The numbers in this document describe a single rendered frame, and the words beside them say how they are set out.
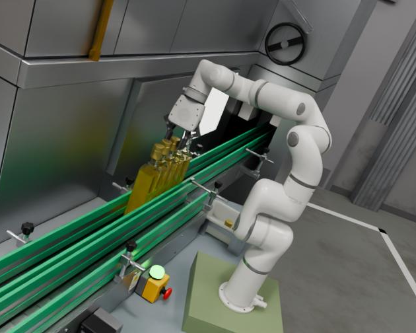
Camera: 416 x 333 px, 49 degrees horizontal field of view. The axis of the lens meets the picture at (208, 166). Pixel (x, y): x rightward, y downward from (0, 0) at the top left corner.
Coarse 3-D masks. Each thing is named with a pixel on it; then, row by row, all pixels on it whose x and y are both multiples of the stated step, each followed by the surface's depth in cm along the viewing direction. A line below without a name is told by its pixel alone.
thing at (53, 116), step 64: (0, 0) 95; (64, 0) 98; (128, 0) 119; (192, 0) 149; (256, 0) 201; (0, 64) 98; (64, 64) 105; (128, 64) 129; (192, 64) 168; (0, 128) 104; (64, 128) 121; (0, 192) 110; (64, 192) 136
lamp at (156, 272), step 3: (153, 267) 139; (156, 267) 139; (159, 267) 139; (150, 270) 140; (153, 270) 138; (156, 270) 138; (159, 270) 138; (162, 270) 139; (150, 273) 139; (153, 273) 137; (156, 273) 137; (159, 273) 138; (162, 273) 138; (150, 276) 138; (153, 276) 138; (156, 276) 138; (159, 276) 138; (162, 276) 139; (156, 279) 138; (159, 279) 138
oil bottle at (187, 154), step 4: (184, 152) 164; (188, 152) 165; (184, 156) 164; (188, 156) 165; (184, 160) 164; (188, 160) 166; (184, 164) 165; (188, 164) 169; (184, 168) 167; (180, 172) 166; (184, 172) 169; (180, 176) 167; (176, 180) 167; (180, 180) 170; (176, 184) 168
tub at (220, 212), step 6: (216, 204) 196; (222, 204) 195; (216, 210) 197; (222, 210) 196; (228, 210) 195; (234, 210) 194; (210, 216) 196; (216, 216) 197; (222, 216) 196; (228, 216) 195; (234, 216) 194; (216, 222) 180; (222, 222) 196; (234, 222) 195; (228, 228) 179
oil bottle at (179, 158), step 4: (176, 156) 159; (180, 156) 160; (176, 160) 159; (180, 160) 160; (176, 164) 159; (180, 164) 161; (176, 168) 160; (180, 168) 164; (176, 172) 162; (172, 176) 161; (176, 176) 164; (172, 180) 162; (172, 184) 165; (168, 188) 163
